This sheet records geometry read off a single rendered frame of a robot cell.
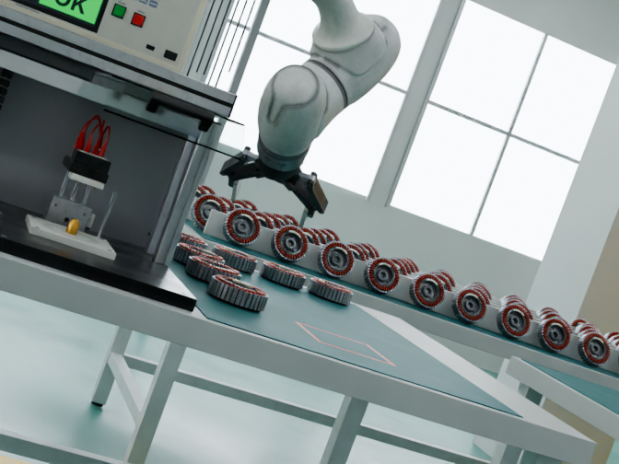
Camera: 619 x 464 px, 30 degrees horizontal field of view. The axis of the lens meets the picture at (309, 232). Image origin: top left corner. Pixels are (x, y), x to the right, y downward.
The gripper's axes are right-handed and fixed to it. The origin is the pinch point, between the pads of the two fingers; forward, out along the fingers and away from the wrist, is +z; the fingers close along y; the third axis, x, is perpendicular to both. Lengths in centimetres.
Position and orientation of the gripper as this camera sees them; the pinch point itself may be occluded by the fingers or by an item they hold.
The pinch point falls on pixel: (270, 205)
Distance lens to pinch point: 214.6
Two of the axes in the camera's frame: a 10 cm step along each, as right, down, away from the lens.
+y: 9.3, 3.6, -0.4
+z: -1.3, 4.4, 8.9
